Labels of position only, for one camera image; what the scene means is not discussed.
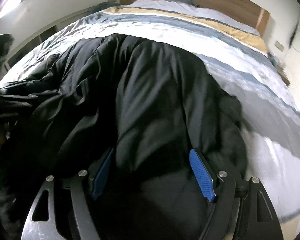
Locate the black puffy jacket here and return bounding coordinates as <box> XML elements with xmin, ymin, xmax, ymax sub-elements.
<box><xmin>0</xmin><ymin>34</ymin><xmax>247</xmax><ymax>239</ymax></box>

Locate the striped duvet cover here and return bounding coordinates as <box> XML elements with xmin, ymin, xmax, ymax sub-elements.
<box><xmin>1</xmin><ymin>5</ymin><xmax>300</xmax><ymax>226</ymax></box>

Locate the dark teal cloth on shelf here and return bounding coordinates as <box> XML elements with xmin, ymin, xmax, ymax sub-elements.
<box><xmin>89</xmin><ymin>2</ymin><xmax>120</xmax><ymax>14</ymax></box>

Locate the wooden nightstand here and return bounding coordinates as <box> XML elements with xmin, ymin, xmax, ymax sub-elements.
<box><xmin>276</xmin><ymin>67</ymin><xmax>290</xmax><ymax>87</ymax></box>

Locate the light blue pillow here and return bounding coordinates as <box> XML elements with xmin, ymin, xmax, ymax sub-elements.
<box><xmin>127</xmin><ymin>0</ymin><xmax>260</xmax><ymax>36</ymax></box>

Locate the dark grey pillow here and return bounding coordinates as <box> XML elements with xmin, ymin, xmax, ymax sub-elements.
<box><xmin>170</xmin><ymin>0</ymin><xmax>199</xmax><ymax>8</ymax></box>

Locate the beige wall socket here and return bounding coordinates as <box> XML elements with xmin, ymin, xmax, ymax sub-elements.
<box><xmin>274</xmin><ymin>40</ymin><xmax>285</xmax><ymax>51</ymax></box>

